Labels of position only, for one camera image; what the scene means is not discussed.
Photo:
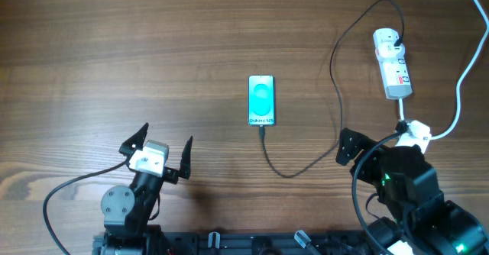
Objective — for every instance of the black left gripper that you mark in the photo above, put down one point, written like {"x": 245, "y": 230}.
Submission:
{"x": 170, "y": 172}

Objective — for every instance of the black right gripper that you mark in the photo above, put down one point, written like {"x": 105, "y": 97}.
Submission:
{"x": 364, "y": 148}

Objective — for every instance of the blue Galaxy smartphone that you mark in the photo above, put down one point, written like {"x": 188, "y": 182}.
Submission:
{"x": 261, "y": 100}

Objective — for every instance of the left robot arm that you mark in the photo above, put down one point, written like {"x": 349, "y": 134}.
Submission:
{"x": 129, "y": 209}

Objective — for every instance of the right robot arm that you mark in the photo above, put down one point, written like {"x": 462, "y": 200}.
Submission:
{"x": 409, "y": 187}

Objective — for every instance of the white USB charger plug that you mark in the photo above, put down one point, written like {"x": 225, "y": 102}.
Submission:
{"x": 389, "y": 51}

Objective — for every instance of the white power strip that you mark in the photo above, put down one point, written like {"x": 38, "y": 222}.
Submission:
{"x": 394, "y": 73}

